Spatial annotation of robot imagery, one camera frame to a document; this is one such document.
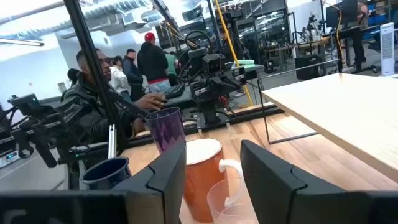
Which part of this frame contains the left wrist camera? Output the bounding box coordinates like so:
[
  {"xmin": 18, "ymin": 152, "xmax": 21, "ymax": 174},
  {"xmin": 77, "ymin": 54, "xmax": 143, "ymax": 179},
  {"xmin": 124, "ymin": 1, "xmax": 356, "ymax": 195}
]
[{"xmin": 201, "ymin": 53, "xmax": 227, "ymax": 74}]

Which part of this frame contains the dark blue speckled enamel mug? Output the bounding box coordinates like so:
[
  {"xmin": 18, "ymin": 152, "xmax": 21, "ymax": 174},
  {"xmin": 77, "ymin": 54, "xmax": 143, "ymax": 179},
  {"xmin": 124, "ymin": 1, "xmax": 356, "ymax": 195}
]
[{"xmin": 81, "ymin": 156, "xmax": 132, "ymax": 191}]

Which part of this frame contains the purple faceted tumbler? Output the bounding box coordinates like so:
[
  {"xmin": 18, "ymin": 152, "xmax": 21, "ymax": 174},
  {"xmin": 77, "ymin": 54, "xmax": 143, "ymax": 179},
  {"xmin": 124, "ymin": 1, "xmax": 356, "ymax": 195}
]
[{"xmin": 144, "ymin": 107, "xmax": 187, "ymax": 155}]

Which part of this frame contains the clear plastic cup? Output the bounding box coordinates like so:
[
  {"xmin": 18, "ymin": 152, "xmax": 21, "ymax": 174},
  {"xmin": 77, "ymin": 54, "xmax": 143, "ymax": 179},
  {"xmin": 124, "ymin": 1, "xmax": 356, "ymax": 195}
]
[{"xmin": 206, "ymin": 177, "xmax": 259, "ymax": 224}]

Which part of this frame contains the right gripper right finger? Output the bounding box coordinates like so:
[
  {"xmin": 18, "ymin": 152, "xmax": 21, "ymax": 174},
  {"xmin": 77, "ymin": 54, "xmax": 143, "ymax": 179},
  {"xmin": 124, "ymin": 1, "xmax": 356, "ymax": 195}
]
[{"xmin": 240, "ymin": 139, "xmax": 308, "ymax": 224}]

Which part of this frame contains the pale green object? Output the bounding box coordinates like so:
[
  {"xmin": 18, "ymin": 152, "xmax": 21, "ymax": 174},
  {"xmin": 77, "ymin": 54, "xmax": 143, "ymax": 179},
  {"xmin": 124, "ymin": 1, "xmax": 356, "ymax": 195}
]
[{"xmin": 238, "ymin": 58, "xmax": 256, "ymax": 68}]

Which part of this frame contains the white power supply box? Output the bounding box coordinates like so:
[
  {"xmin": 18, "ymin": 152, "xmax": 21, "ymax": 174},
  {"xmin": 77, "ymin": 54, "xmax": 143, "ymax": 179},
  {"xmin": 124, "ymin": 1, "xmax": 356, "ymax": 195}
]
[{"xmin": 0, "ymin": 149, "xmax": 22, "ymax": 169}]

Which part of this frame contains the black box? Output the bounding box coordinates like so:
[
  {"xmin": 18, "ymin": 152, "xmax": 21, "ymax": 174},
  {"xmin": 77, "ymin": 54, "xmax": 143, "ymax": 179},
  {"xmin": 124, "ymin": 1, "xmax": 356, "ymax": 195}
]
[{"xmin": 294, "ymin": 54, "xmax": 323, "ymax": 81}]

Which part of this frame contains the person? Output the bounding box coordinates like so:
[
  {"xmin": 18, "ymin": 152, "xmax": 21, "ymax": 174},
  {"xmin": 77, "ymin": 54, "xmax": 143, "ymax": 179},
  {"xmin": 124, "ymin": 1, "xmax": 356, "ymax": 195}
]
[
  {"xmin": 108, "ymin": 55, "xmax": 132, "ymax": 102},
  {"xmin": 60, "ymin": 48, "xmax": 167, "ymax": 156},
  {"xmin": 136, "ymin": 32, "xmax": 172, "ymax": 93},
  {"xmin": 164, "ymin": 51, "xmax": 180, "ymax": 87},
  {"xmin": 351, "ymin": 1, "xmax": 371, "ymax": 72},
  {"xmin": 122, "ymin": 48, "xmax": 146, "ymax": 102},
  {"xmin": 67, "ymin": 67, "xmax": 81, "ymax": 88}
]

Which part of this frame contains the orange mug white handle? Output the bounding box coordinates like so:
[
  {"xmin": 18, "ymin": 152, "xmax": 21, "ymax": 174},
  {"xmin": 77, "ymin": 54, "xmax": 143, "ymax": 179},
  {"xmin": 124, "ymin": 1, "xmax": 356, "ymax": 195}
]
[{"xmin": 183, "ymin": 138, "xmax": 244, "ymax": 223}]

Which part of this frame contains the yellow cable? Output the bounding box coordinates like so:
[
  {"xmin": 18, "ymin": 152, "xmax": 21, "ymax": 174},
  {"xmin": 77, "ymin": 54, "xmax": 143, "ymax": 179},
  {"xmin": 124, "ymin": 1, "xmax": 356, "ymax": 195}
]
[
  {"xmin": 335, "ymin": 9, "xmax": 346, "ymax": 68},
  {"xmin": 213, "ymin": 0, "xmax": 254, "ymax": 107}
]

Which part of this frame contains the long ceiling light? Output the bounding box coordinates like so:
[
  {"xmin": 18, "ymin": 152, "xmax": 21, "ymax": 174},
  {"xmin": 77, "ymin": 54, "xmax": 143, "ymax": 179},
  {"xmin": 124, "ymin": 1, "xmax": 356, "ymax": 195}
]
[{"xmin": 0, "ymin": 37, "xmax": 45, "ymax": 47}]

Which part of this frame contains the black computer monitor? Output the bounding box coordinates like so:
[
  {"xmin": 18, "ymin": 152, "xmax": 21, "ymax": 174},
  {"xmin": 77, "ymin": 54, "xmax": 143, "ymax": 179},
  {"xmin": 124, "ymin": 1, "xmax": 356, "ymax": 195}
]
[{"xmin": 325, "ymin": 0, "xmax": 359, "ymax": 29}]

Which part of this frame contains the wooden shelf black metal frame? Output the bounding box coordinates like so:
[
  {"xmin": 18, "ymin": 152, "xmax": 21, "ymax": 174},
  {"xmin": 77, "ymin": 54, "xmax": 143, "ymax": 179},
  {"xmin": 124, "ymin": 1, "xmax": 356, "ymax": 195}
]
[{"xmin": 256, "ymin": 58, "xmax": 398, "ymax": 184}]

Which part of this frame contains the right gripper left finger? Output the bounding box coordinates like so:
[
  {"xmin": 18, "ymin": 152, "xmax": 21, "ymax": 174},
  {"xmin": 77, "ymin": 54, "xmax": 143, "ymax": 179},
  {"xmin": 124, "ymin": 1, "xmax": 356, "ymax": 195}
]
[{"xmin": 111, "ymin": 139, "xmax": 187, "ymax": 224}]

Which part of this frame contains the black frame strut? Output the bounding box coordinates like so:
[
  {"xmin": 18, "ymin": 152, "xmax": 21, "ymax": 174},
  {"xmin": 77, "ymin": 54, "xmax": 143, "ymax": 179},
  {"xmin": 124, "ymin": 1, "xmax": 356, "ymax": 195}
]
[{"xmin": 63, "ymin": 0, "xmax": 130, "ymax": 153}]

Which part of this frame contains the white tower fan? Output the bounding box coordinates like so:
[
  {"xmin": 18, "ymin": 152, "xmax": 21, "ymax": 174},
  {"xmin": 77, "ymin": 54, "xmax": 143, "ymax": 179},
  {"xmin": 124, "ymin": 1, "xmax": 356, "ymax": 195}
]
[{"xmin": 379, "ymin": 22, "xmax": 396, "ymax": 77}]

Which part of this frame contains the silver metal post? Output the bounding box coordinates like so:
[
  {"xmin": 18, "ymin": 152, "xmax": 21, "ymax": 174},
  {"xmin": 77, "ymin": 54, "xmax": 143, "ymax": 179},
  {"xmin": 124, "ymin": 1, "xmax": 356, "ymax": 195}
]
[{"xmin": 108, "ymin": 124, "xmax": 117, "ymax": 159}]

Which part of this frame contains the person's hand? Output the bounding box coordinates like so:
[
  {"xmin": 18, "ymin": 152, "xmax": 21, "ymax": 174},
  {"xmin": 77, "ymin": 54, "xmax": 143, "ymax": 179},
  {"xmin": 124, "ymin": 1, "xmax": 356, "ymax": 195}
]
[{"xmin": 135, "ymin": 92, "xmax": 168, "ymax": 111}]

